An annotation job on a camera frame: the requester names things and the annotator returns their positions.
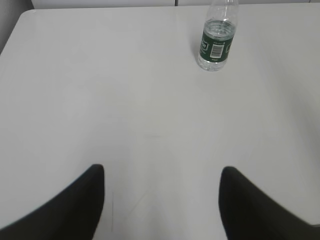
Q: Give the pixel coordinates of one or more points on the clear green-label water bottle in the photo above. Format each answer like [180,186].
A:
[218,32]

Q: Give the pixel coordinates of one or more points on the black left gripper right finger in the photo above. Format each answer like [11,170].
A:
[247,213]

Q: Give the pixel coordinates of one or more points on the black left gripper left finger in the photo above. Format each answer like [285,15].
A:
[73,214]

